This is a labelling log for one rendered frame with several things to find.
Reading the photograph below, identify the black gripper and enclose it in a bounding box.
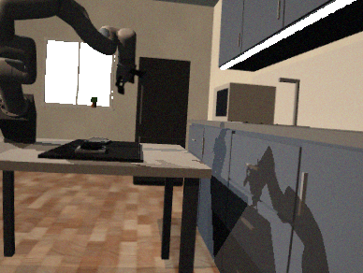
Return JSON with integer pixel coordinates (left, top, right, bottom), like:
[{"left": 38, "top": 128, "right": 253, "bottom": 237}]
[{"left": 115, "top": 61, "right": 137, "bottom": 94}]

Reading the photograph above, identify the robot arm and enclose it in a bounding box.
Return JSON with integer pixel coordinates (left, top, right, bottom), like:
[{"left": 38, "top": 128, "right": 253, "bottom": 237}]
[{"left": 0, "top": 0, "right": 137, "bottom": 117}]

